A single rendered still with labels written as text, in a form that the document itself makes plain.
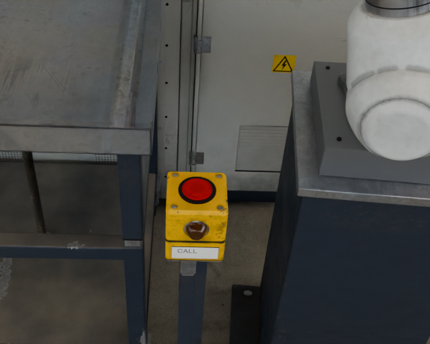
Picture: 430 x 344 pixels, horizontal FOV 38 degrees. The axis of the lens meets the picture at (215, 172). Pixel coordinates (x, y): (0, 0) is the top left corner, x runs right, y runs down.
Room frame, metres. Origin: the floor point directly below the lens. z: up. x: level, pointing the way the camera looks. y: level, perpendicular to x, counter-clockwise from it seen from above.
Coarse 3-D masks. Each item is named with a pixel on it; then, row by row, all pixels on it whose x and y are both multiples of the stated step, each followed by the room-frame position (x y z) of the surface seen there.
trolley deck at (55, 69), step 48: (0, 0) 1.14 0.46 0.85; (48, 0) 1.16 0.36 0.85; (96, 0) 1.18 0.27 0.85; (0, 48) 0.97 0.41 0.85; (48, 48) 0.98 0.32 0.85; (96, 48) 0.99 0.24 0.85; (144, 48) 1.01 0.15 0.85; (0, 96) 0.83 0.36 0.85; (48, 96) 0.84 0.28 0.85; (96, 96) 0.85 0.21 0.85; (144, 96) 0.86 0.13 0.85; (0, 144) 0.76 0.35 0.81; (48, 144) 0.76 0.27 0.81; (96, 144) 0.77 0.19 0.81; (144, 144) 0.77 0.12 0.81
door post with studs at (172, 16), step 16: (176, 0) 1.46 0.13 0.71; (176, 16) 1.46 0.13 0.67; (176, 32) 1.46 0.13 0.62; (176, 48) 1.46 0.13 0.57; (176, 64) 1.46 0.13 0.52; (176, 80) 1.46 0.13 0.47; (176, 96) 1.46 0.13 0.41; (176, 112) 1.46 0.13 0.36; (176, 128) 1.46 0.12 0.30; (176, 144) 1.46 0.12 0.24
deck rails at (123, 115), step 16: (144, 0) 1.13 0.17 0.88; (128, 16) 1.11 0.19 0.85; (144, 16) 1.12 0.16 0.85; (128, 32) 1.05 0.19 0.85; (144, 32) 1.06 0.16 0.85; (128, 48) 1.00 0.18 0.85; (128, 64) 0.95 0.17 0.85; (128, 80) 0.90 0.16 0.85; (128, 96) 0.77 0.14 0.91; (112, 112) 0.81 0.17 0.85; (128, 112) 0.77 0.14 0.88
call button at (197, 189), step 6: (192, 180) 0.60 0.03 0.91; (198, 180) 0.60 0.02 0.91; (204, 180) 0.61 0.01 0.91; (186, 186) 0.59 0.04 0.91; (192, 186) 0.59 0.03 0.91; (198, 186) 0.59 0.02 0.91; (204, 186) 0.59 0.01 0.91; (210, 186) 0.60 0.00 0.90; (186, 192) 0.58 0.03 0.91; (192, 192) 0.58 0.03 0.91; (198, 192) 0.58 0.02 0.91; (204, 192) 0.58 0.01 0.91; (210, 192) 0.59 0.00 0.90; (192, 198) 0.57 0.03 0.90; (198, 198) 0.57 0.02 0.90; (204, 198) 0.58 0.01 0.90
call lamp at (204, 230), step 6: (192, 222) 0.55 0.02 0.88; (198, 222) 0.55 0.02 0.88; (204, 222) 0.55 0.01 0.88; (186, 228) 0.55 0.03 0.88; (192, 228) 0.54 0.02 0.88; (198, 228) 0.54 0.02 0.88; (204, 228) 0.55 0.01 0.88; (186, 234) 0.54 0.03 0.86; (192, 234) 0.54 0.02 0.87; (198, 234) 0.54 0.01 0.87; (204, 234) 0.54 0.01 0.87
